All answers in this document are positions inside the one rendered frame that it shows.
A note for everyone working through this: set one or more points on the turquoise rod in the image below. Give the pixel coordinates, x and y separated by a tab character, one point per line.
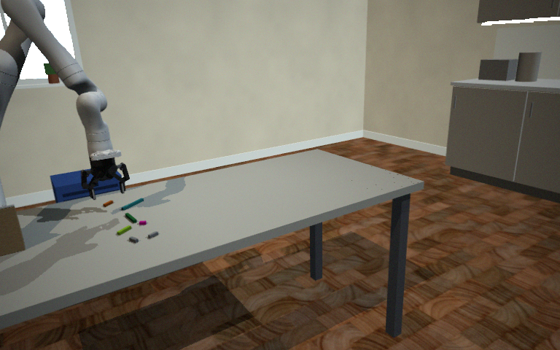
132	204

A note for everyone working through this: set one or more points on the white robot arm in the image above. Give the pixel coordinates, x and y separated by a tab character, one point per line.
26	26

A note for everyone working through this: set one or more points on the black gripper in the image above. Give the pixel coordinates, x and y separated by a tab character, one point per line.
101	173

